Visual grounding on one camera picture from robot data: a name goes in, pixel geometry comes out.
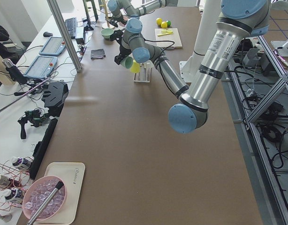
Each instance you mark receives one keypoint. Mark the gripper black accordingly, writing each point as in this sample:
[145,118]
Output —
[122,50]
[116,23]

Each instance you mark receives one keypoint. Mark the green cup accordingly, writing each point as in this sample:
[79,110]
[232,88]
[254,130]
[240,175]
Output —
[127,62]

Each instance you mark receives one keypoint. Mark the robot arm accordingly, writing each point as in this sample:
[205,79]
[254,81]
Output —
[115,6]
[237,19]

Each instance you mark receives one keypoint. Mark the yellow cup on rack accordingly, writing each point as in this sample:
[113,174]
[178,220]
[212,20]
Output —
[135,68]

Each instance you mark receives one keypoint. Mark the wooden stand base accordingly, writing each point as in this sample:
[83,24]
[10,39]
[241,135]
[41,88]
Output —
[104,10]

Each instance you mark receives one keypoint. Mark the green bowl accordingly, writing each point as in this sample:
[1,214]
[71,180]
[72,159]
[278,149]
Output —
[106,33]

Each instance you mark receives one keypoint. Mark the grey cloth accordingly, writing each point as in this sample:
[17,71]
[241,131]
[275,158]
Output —
[97,54]

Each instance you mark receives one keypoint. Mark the black keyboard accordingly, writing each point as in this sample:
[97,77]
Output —
[71,25]

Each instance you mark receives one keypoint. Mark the yellow lemon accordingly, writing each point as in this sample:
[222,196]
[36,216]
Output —
[164,25]
[159,21]

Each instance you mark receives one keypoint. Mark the lemon slice top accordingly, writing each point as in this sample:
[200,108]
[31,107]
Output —
[163,31]

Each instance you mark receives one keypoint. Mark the yellow plastic knife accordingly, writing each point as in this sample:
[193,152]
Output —
[163,34]

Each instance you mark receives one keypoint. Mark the wooden cutting board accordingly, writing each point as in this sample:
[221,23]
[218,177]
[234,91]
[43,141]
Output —
[166,40]

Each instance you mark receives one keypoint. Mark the blue teach pendant far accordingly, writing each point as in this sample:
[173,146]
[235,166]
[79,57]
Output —
[54,46]

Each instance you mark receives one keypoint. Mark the blue teach pendant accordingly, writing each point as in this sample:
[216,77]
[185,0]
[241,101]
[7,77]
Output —
[54,46]
[41,67]

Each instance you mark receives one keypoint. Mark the black computer mouse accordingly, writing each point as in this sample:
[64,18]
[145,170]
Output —
[47,34]

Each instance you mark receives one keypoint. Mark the blue teach pendant near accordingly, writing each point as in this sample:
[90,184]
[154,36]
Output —
[41,67]

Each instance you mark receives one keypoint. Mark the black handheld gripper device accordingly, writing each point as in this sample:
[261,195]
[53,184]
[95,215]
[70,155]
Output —
[34,117]

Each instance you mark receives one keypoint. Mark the cream tray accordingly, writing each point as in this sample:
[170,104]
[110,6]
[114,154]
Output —
[71,173]

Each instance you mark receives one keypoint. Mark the pink bowl of ice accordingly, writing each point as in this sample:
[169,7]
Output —
[37,194]

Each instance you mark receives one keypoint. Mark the metal rod black tip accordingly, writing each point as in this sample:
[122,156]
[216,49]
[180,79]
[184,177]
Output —
[42,207]

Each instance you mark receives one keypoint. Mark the white wire cup rack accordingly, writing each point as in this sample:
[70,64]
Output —
[144,76]

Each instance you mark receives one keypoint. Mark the aluminium frame post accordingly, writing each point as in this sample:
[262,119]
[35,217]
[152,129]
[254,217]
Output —
[56,12]

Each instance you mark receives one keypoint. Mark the black perforated bracket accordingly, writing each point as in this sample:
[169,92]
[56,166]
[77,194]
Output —
[54,97]

